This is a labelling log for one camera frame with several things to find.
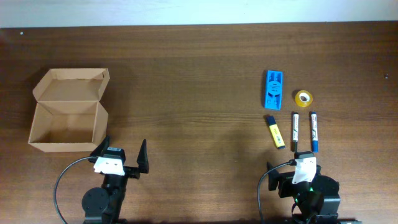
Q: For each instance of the blue whiteboard marker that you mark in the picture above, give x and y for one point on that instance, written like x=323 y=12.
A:
x=314 y=126

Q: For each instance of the blue plastic case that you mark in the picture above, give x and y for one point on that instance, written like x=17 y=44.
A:
x=273 y=90

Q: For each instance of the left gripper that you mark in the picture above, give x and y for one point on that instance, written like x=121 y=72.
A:
x=143 y=166

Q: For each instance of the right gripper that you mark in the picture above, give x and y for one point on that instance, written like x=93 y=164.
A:
x=285 y=181

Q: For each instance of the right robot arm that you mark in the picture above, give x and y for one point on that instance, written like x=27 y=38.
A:
x=315 y=195

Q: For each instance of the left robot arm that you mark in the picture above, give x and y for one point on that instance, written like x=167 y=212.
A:
x=103 y=204

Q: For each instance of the brown cardboard box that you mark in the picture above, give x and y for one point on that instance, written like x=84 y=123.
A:
x=68 y=115

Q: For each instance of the yellow tape roll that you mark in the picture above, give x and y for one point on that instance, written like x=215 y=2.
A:
x=303 y=98

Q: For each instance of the black whiteboard marker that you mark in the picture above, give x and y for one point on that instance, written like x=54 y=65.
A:
x=295 y=131

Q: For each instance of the yellow highlighter pen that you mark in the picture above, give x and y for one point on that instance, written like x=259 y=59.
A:
x=276 y=135

